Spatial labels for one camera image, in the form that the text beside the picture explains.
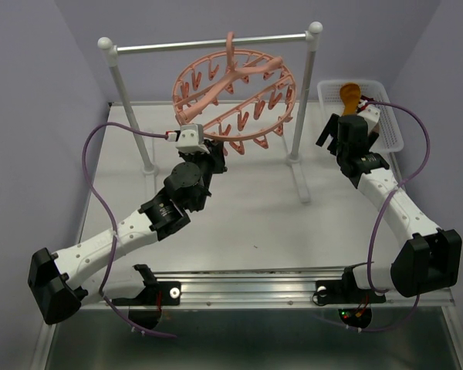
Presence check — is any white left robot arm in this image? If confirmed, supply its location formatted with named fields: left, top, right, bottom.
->
left=28, top=140, right=227, bottom=325

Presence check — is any white plastic basket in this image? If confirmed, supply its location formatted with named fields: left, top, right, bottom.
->
left=317, top=79, right=404, bottom=154

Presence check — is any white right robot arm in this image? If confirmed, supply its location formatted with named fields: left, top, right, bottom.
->
left=313, top=114, right=462, bottom=306

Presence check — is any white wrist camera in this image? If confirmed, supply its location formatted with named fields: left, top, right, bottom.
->
left=166, top=124, right=209, bottom=154
left=357, top=100, right=380, bottom=133

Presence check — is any pink round clip hanger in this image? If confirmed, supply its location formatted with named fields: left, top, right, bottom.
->
left=171, top=32, right=297, bottom=154

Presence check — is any white clothes rack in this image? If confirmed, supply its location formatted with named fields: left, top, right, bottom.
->
left=97, top=22, right=323, bottom=204

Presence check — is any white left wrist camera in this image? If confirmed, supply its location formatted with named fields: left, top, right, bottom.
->
left=166, top=124, right=209, bottom=154

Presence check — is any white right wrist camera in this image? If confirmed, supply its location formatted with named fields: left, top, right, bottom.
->
left=357, top=100, right=380, bottom=133

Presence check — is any mustard yellow sock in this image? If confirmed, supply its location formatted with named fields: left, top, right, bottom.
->
left=339, top=82, right=362, bottom=116

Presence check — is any aluminium mounting rail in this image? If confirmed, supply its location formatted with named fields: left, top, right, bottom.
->
left=100, top=265, right=457, bottom=308

